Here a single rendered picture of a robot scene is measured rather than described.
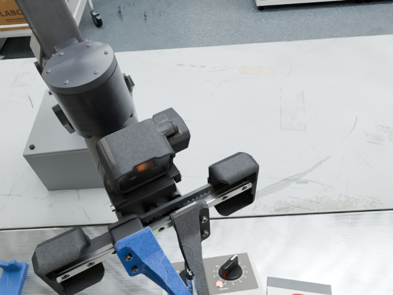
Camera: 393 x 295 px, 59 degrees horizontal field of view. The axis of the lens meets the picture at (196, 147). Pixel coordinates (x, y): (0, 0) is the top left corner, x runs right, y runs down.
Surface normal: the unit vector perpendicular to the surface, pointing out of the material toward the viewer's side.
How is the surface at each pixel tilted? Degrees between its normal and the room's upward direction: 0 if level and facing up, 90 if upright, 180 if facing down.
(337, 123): 0
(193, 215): 45
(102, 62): 5
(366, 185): 0
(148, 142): 18
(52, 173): 90
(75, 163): 90
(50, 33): 74
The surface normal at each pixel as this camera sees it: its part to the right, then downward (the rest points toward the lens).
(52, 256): -0.05, -0.64
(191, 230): 0.29, 0.02
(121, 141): 0.12, -0.40
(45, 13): 0.46, 0.46
